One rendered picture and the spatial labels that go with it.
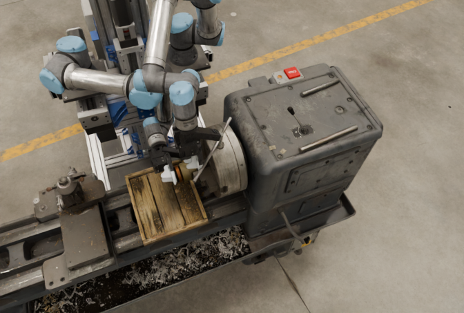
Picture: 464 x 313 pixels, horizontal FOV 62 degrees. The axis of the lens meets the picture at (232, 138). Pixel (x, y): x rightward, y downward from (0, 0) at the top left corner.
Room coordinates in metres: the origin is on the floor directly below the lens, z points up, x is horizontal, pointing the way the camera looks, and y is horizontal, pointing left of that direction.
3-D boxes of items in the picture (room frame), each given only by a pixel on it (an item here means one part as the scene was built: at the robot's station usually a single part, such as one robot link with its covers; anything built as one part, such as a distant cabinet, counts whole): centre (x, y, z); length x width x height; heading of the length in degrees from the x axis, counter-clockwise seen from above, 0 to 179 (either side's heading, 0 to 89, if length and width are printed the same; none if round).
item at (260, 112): (1.09, -0.30, 1.06); 0.59 x 0.48 x 0.39; 115
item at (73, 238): (0.65, 0.63, 0.95); 0.43 x 0.17 x 0.05; 25
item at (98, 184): (0.72, 0.63, 0.99); 0.20 x 0.10 x 0.05; 115
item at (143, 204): (0.79, 0.29, 0.89); 0.36 x 0.30 x 0.04; 25
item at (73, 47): (1.25, 0.73, 1.33); 0.13 x 0.12 x 0.14; 168
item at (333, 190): (1.09, -0.30, 0.43); 0.60 x 0.48 x 0.86; 115
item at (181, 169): (0.84, 0.19, 1.08); 0.09 x 0.09 x 0.09; 25
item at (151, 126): (1.05, 0.37, 1.07); 0.11 x 0.08 x 0.09; 25
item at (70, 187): (0.71, 0.66, 1.13); 0.08 x 0.08 x 0.03
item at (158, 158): (0.90, 0.31, 1.08); 0.12 x 0.09 x 0.08; 25
